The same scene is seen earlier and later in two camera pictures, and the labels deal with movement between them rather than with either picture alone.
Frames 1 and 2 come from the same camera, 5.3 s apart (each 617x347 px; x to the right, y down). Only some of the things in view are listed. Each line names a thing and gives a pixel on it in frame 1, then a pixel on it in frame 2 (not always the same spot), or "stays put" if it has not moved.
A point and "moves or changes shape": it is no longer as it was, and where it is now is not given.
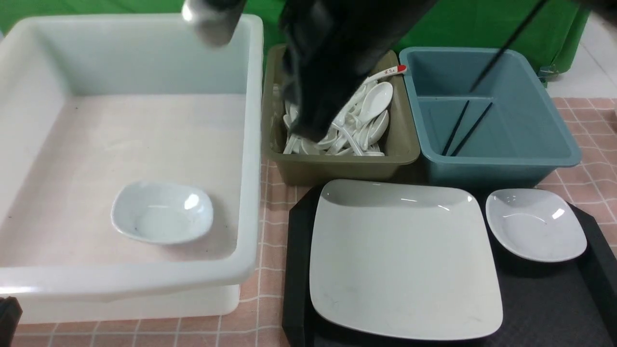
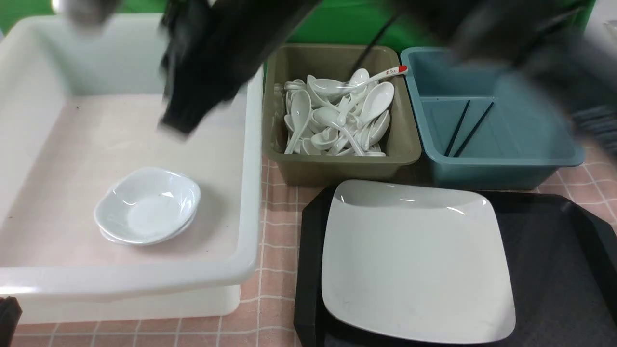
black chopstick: x=471 y=130 stays put
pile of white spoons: x=358 y=133 stays put
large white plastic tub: x=90 y=103 stays put
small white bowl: x=537 y=225 -> x=148 y=203
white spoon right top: x=375 y=100 stays put
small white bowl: x=160 y=212 -> x=163 y=239
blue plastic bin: x=510 y=132 stays put
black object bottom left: x=10 y=312 stays put
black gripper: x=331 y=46 -> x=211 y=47
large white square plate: x=395 y=261 moves or changes shape
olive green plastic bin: x=402 y=155 stays put
